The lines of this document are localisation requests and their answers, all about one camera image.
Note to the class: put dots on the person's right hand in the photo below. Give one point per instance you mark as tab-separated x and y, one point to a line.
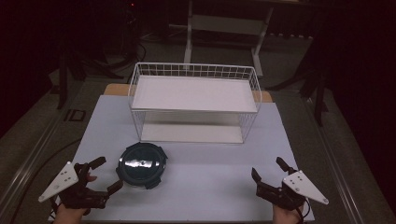
288	216

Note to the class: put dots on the black tripod stand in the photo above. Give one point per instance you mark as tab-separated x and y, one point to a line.
314	84
81	62

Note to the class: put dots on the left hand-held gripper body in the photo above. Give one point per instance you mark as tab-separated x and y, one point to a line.
67	183

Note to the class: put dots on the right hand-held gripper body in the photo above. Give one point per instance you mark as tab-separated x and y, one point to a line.
291	190

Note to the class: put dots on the round dark lidded food container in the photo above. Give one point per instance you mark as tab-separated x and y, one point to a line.
142	165

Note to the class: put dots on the white metal stand frame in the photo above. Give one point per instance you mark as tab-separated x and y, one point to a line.
225	31

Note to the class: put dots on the person's left hand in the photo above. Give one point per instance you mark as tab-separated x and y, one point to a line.
70	214

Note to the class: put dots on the black square floor frame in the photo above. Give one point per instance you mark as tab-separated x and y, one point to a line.
74	115

